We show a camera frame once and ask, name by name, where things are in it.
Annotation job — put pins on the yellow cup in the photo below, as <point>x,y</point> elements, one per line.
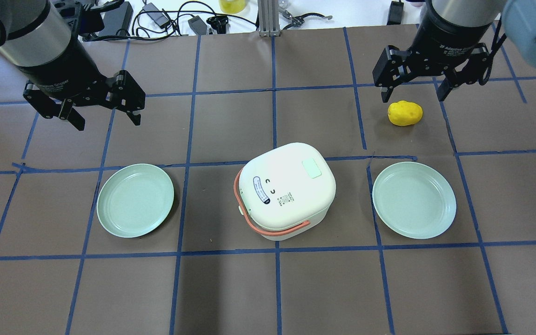
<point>232,6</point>

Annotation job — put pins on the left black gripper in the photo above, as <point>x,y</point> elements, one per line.
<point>61,65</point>

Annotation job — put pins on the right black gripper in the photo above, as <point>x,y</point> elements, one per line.
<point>445,39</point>

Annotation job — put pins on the black adapter right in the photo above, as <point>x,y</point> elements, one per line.
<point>395,15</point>

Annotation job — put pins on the aluminium profile post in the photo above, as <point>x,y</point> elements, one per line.
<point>268,15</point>

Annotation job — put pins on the white rice cooker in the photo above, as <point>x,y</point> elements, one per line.
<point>286,186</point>

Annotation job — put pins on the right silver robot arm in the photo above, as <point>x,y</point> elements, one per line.
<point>513,20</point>

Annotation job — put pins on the orange rice cooker handle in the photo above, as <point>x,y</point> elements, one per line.
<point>270,235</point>

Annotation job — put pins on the black power adapter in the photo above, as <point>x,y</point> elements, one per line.
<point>156,15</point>

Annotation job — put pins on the yellow lemon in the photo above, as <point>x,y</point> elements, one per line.
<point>404,113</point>

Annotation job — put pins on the black pliers tool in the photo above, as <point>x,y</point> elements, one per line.
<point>298,21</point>

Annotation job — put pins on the right green plate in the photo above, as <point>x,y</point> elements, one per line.
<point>414,200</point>

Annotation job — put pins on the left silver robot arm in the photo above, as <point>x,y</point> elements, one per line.
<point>41,39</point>

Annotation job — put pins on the left green plate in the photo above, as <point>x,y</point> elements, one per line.
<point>135,200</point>

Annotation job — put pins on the black box device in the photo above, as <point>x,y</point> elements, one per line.
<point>115,24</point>

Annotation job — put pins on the green plate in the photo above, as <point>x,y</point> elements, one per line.
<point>414,200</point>
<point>135,200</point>

